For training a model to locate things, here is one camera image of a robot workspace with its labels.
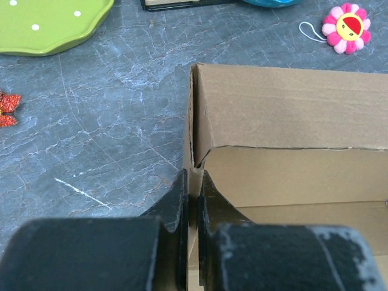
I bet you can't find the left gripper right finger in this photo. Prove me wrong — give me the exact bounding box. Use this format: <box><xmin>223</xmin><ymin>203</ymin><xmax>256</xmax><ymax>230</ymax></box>
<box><xmin>197</xmin><ymin>173</ymin><xmax>385</xmax><ymax>290</ymax></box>

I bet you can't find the red glitter leaf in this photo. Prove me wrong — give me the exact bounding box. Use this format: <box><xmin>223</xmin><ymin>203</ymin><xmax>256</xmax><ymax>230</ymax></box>
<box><xmin>0</xmin><ymin>91</ymin><xmax>21</xmax><ymax>128</ymax></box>

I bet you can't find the pink flower toy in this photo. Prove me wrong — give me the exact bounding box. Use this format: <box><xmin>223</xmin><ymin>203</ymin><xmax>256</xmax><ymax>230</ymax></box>
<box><xmin>298</xmin><ymin>2</ymin><xmax>372</xmax><ymax>55</ymax></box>

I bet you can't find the green dotted plate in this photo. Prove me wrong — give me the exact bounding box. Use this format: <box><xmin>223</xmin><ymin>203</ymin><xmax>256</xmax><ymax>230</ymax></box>
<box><xmin>1</xmin><ymin>0</ymin><xmax>114</xmax><ymax>56</ymax></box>

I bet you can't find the large cardboard box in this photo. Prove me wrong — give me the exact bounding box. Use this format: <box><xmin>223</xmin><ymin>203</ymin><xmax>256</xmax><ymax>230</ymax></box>
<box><xmin>184</xmin><ymin>64</ymin><xmax>387</xmax><ymax>290</ymax></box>

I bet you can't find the blue dotted plate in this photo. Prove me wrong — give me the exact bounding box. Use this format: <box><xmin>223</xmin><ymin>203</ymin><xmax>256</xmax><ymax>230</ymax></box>
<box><xmin>243</xmin><ymin>0</ymin><xmax>303</xmax><ymax>8</ymax></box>

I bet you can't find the black wire wooden shelf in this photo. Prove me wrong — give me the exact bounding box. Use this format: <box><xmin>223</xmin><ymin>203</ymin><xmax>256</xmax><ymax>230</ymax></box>
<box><xmin>140</xmin><ymin>0</ymin><xmax>235</xmax><ymax>12</ymax></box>

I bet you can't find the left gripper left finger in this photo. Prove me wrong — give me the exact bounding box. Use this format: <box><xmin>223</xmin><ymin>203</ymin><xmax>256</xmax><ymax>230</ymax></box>
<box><xmin>1</xmin><ymin>170</ymin><xmax>189</xmax><ymax>290</ymax></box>

